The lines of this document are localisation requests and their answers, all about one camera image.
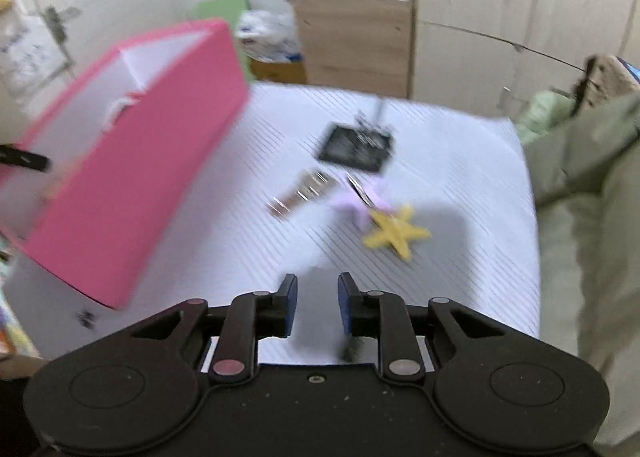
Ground green blanket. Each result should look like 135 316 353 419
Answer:
516 86 640 449

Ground colourful printed cloth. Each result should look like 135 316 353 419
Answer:
0 232 42 360

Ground white plastic bag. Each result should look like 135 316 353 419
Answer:
234 8 302 64

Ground small metal scissors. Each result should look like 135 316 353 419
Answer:
345 171 382 211

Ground pink storage box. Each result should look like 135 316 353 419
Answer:
0 18 251 311

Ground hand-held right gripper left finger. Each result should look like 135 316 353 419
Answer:
130 273 300 386

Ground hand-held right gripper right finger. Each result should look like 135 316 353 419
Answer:
337 271 508 383

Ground metal door handle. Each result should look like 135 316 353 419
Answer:
41 4 82 46

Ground green chair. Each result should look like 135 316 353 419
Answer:
189 0 252 29

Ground white striped bed sheet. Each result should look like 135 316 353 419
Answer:
9 81 544 367

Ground black card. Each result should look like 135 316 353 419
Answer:
315 122 397 175

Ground purple starfish toy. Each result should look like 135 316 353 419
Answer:
329 176 397 231

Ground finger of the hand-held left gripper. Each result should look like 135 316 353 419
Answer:
0 144 53 173

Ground white door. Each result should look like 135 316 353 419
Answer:
0 0 166 103

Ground yellow starfish toy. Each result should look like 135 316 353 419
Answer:
361 204 433 264

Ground wooden shelf cabinet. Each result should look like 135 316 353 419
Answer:
276 0 417 99

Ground wooden wardrobe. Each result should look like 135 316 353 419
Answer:
414 0 640 120

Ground brown cardboard box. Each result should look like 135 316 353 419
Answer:
249 56 308 85

